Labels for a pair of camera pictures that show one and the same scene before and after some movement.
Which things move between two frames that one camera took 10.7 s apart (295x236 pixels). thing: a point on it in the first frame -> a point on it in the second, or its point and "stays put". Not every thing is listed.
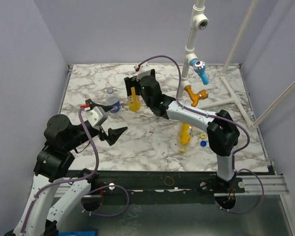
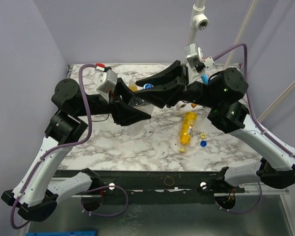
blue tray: [77, 233] stays put
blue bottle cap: [203, 143] stays put
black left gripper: [113, 134] -> [123, 113]
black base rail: [159, 186] stays put
